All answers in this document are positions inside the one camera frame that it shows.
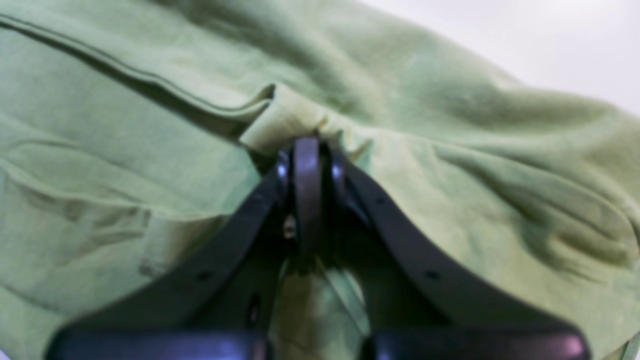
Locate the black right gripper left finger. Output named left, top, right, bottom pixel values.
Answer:
left=46, top=137, right=321, bottom=360

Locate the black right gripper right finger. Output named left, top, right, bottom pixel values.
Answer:
left=327, top=146, right=591, bottom=360

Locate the green T-shirt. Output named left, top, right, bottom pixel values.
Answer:
left=1, top=0, right=639, bottom=360

